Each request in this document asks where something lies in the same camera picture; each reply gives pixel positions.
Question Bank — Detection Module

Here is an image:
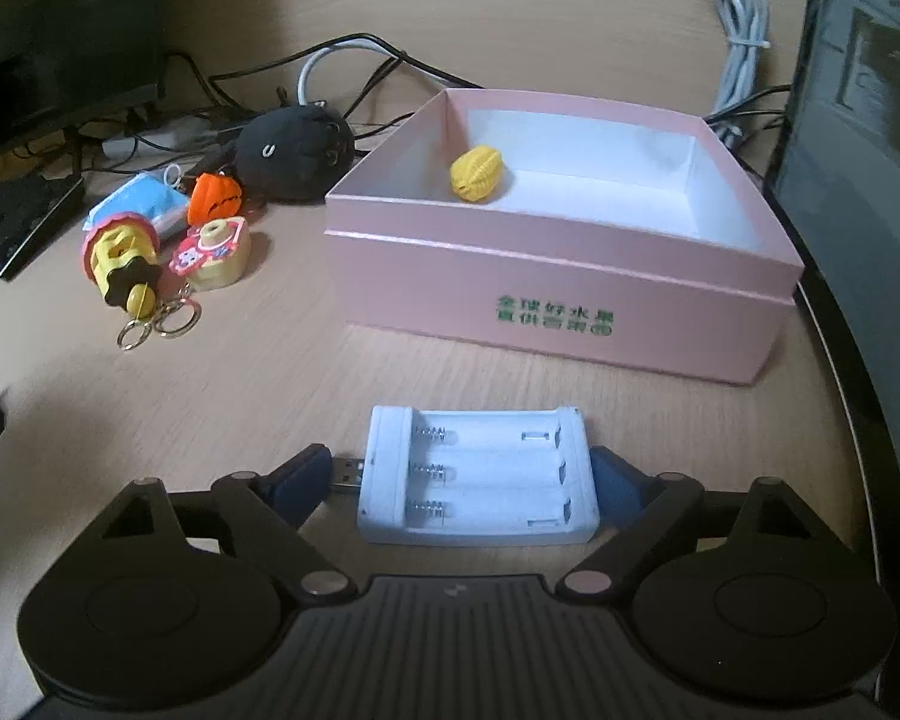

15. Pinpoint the yellow pink cupcake keychain toy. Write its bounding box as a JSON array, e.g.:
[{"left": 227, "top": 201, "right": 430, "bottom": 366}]
[{"left": 81, "top": 214, "right": 158, "bottom": 352}]

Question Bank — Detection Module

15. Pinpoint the black plush toy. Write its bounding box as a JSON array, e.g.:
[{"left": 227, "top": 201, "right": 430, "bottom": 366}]
[{"left": 191, "top": 105, "right": 355, "bottom": 203}]

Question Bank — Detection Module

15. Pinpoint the white power strip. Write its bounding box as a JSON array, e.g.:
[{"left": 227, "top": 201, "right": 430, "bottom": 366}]
[{"left": 101, "top": 118, "right": 218, "bottom": 158}]

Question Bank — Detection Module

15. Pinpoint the wooden desktop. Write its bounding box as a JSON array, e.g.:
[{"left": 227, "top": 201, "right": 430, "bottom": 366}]
[{"left": 0, "top": 52, "right": 893, "bottom": 720}]

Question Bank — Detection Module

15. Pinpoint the orange pumpkin toy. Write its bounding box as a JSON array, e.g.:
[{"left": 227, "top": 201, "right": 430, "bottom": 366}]
[{"left": 187, "top": 172, "right": 241, "bottom": 227}]

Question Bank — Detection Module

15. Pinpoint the tangle of black cables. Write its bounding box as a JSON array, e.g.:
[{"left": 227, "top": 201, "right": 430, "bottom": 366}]
[{"left": 15, "top": 52, "right": 256, "bottom": 166}]

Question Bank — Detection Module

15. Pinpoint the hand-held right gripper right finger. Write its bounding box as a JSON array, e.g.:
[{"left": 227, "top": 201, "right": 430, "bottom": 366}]
[{"left": 556, "top": 446, "right": 818, "bottom": 605}]

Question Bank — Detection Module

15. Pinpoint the black monitor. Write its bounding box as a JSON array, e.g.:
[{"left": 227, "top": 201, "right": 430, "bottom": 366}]
[{"left": 0, "top": 0, "right": 166, "bottom": 166}]

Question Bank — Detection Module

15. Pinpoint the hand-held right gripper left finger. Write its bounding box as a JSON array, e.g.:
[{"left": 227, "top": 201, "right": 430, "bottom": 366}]
[{"left": 101, "top": 444, "right": 357, "bottom": 605}]

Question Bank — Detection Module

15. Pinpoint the black cable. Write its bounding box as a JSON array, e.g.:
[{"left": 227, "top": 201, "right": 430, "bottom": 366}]
[
  {"left": 210, "top": 32, "right": 488, "bottom": 91},
  {"left": 701, "top": 86, "right": 792, "bottom": 145}
]

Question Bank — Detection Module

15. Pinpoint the yellow corn toy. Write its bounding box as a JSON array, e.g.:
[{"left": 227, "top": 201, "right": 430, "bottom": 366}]
[{"left": 450, "top": 146, "right": 507, "bottom": 203}]

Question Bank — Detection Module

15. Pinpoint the pink cardboard box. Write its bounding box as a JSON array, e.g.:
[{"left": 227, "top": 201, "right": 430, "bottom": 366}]
[{"left": 324, "top": 88, "right": 806, "bottom": 387}]

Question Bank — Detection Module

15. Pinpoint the white battery holder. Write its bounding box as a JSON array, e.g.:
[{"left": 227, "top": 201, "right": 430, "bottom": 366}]
[{"left": 330, "top": 405, "right": 599, "bottom": 547}]

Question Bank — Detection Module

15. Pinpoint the blue face mask packet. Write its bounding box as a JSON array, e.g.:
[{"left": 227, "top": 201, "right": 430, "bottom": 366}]
[{"left": 82, "top": 171, "right": 192, "bottom": 241}]

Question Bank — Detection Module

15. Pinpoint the black computer case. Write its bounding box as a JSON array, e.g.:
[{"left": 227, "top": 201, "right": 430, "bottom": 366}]
[{"left": 765, "top": 0, "right": 900, "bottom": 720}]

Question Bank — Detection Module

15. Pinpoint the beige pink keychain toy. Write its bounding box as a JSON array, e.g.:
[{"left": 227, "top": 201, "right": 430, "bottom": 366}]
[{"left": 152, "top": 216, "right": 254, "bottom": 340}]

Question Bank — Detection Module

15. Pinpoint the black keyboard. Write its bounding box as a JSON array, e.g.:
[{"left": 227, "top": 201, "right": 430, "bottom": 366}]
[{"left": 0, "top": 176, "right": 83, "bottom": 278}]

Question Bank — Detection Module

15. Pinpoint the white cable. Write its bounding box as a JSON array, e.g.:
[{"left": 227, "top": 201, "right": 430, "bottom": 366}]
[{"left": 300, "top": 45, "right": 391, "bottom": 102}]

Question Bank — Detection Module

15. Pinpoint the bundled grey cable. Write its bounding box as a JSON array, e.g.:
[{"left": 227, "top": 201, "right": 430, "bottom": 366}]
[{"left": 709, "top": 0, "right": 772, "bottom": 143}]

